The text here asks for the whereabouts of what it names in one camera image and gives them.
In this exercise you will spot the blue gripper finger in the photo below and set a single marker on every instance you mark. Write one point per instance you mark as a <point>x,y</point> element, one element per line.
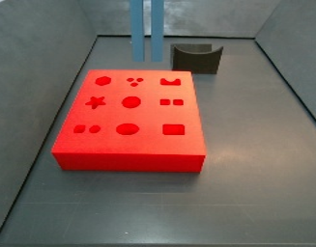
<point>138,30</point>
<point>158,30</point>

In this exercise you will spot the dark grey curved block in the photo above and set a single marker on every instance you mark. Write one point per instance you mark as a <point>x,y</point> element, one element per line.
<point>199,58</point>

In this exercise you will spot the red shape-sorter block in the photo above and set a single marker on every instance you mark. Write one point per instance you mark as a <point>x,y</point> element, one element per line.
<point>133,122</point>

